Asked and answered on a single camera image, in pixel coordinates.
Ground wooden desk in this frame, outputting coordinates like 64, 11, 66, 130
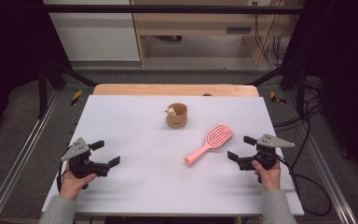
130, 0, 306, 67

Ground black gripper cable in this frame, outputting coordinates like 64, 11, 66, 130
274, 154, 333, 217
56, 161, 67, 192

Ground tan fabric basket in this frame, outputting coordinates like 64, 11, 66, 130
165, 103, 188, 129

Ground person's right hand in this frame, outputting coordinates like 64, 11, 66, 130
251, 160, 282, 192

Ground person's left hand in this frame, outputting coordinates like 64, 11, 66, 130
59, 164, 98, 202

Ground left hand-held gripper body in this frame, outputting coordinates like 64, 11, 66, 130
61, 137, 110, 180

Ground pink hairbrush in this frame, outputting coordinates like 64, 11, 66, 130
184, 124, 235, 166

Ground metal floor rail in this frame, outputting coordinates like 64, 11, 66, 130
0, 90, 61, 224
282, 90, 358, 224

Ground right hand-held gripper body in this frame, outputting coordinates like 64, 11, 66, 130
237, 133, 296, 172

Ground black frame stand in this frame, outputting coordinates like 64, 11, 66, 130
244, 58, 310, 119
36, 58, 98, 119

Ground black horizontal frame bar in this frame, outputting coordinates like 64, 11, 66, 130
43, 4, 306, 15

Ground wooden table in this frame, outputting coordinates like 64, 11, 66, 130
92, 83, 260, 98

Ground black floor cables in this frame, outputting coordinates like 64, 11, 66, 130
272, 77, 324, 171

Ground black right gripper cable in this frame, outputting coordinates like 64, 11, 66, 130
274, 154, 333, 217

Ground hanging black cable bundle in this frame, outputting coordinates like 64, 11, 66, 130
253, 12, 291, 68

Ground white cabinet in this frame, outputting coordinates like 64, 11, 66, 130
42, 0, 141, 63

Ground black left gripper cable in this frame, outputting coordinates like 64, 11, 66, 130
56, 161, 67, 192

